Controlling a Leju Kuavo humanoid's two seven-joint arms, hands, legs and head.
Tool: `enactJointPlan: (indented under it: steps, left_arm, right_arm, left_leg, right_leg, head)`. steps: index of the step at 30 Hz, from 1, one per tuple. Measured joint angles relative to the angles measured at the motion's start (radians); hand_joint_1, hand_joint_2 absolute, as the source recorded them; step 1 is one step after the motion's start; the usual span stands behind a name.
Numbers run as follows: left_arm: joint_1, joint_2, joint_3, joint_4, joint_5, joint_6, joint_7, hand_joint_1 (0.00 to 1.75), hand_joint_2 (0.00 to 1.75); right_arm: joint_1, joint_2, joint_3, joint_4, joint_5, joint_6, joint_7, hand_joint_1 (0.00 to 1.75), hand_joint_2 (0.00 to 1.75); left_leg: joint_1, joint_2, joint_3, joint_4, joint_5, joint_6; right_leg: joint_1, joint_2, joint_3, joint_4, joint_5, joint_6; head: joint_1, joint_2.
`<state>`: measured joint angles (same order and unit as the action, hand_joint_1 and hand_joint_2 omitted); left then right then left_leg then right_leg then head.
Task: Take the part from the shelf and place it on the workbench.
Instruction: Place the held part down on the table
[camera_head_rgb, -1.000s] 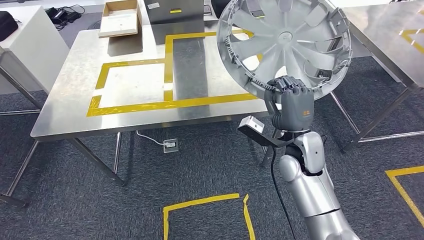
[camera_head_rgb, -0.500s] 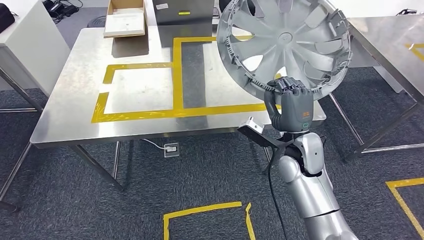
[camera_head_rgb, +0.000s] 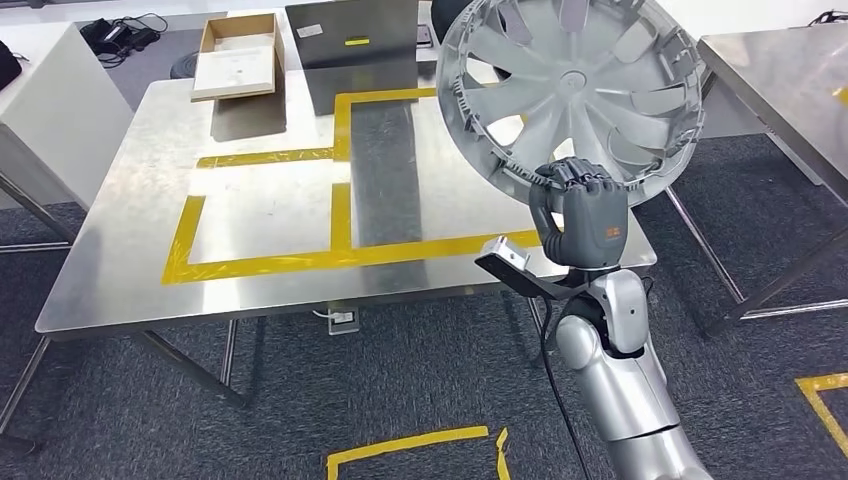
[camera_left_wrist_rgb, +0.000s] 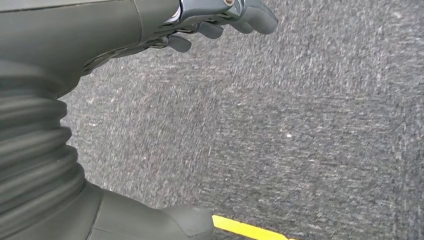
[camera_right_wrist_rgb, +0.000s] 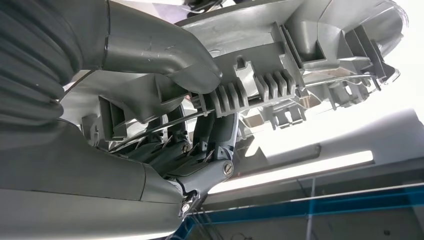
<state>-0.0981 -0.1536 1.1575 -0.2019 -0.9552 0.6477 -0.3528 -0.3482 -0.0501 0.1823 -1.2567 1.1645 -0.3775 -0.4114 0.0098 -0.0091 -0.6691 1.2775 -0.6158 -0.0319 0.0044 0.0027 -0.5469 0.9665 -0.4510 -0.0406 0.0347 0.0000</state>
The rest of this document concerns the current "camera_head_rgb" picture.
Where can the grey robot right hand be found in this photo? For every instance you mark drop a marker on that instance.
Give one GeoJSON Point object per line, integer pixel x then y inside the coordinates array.
{"type": "Point", "coordinates": [590, 218]}

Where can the silver wheel hubcap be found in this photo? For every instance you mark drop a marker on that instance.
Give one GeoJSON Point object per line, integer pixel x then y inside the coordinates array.
{"type": "Point", "coordinates": [570, 79]}

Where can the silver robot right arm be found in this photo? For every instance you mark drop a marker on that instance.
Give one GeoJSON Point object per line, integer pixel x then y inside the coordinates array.
{"type": "Point", "coordinates": [623, 397]}

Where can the steel workbench table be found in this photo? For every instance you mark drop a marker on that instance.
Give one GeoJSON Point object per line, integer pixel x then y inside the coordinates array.
{"type": "Point", "coordinates": [132, 232]}

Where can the white floor socket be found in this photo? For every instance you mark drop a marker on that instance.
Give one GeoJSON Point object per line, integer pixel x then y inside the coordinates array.
{"type": "Point", "coordinates": [343, 321]}

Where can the yellow table tape outline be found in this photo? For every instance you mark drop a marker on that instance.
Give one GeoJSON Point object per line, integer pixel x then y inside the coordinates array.
{"type": "Point", "coordinates": [842, 96]}
{"type": "Point", "coordinates": [265, 264]}

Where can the yellow floor tape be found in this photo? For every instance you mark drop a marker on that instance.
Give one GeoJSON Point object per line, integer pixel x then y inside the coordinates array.
{"type": "Point", "coordinates": [397, 445]}
{"type": "Point", "coordinates": [821, 411]}

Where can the grey metal panel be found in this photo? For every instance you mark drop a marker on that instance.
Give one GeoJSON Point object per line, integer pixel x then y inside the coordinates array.
{"type": "Point", "coordinates": [358, 26]}

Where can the shallow wooden box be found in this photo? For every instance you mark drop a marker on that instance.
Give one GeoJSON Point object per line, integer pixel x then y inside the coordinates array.
{"type": "Point", "coordinates": [232, 76]}

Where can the black round base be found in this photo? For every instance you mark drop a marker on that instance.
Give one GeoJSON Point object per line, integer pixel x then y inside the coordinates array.
{"type": "Point", "coordinates": [182, 66]}

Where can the white cabinet panel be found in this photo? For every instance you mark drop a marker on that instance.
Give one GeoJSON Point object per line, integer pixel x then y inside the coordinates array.
{"type": "Point", "coordinates": [66, 119]}

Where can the black bag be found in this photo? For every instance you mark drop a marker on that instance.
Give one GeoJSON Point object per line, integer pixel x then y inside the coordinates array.
{"type": "Point", "coordinates": [8, 66]}

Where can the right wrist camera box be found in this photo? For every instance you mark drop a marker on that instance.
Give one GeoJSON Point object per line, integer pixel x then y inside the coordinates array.
{"type": "Point", "coordinates": [503, 255]}

